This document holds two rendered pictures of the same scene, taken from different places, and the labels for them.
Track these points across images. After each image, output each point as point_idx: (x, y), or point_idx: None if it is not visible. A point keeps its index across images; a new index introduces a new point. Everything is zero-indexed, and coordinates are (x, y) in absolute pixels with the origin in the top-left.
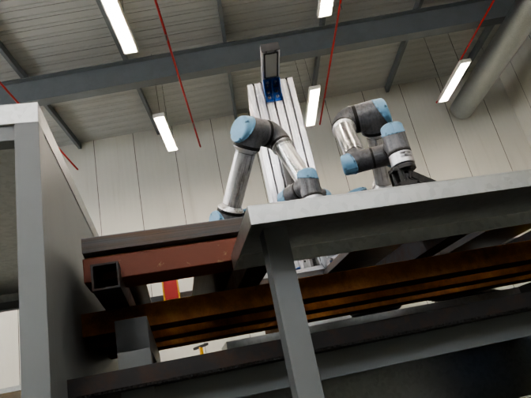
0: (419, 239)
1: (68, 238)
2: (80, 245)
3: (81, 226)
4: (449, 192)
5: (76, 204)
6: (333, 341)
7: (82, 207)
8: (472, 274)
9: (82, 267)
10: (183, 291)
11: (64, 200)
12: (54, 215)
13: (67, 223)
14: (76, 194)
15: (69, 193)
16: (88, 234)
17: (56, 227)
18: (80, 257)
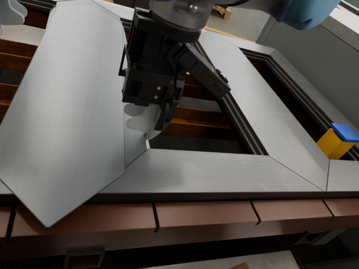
0: None
1: (289, 51)
2: (314, 63)
3: (334, 53)
4: None
5: (329, 37)
6: None
7: (352, 40)
8: (21, 72)
9: (308, 75)
10: (339, 159)
11: (298, 32)
12: (276, 37)
13: (295, 44)
14: (335, 29)
15: (317, 28)
16: (357, 64)
17: (274, 42)
18: (307, 68)
